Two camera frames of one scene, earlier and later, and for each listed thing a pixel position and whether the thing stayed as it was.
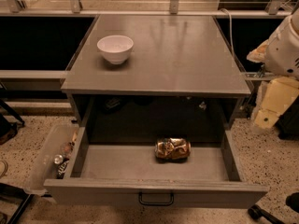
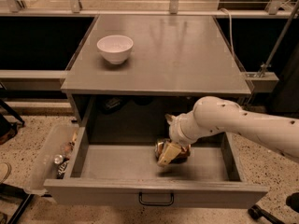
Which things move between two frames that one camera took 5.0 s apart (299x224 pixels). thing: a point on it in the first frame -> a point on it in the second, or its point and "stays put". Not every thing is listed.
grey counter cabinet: x=182 y=71 stays put
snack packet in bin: x=62 y=168 stays put
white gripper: x=282 y=54 -> x=177 y=131
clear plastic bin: x=51 y=156 stays put
